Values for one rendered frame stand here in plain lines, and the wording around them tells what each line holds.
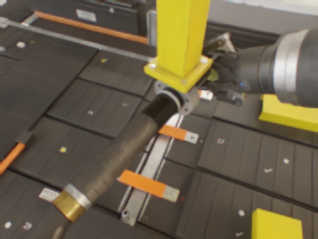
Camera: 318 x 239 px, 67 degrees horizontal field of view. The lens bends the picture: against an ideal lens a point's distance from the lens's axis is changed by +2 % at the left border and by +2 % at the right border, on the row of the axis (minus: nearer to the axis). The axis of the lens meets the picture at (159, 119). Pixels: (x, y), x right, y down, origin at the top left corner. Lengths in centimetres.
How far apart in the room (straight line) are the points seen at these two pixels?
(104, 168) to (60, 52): 53
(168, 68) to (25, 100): 43
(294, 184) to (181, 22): 40
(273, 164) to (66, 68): 59
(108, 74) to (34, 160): 30
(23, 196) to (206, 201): 36
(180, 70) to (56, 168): 34
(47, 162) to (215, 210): 36
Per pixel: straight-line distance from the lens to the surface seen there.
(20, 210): 55
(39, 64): 79
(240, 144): 57
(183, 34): 32
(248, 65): 39
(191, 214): 48
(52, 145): 59
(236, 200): 51
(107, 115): 60
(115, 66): 73
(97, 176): 34
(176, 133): 56
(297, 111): 64
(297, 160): 60
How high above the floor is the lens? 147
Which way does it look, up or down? 54 degrees down
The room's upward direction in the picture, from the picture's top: 1 degrees counter-clockwise
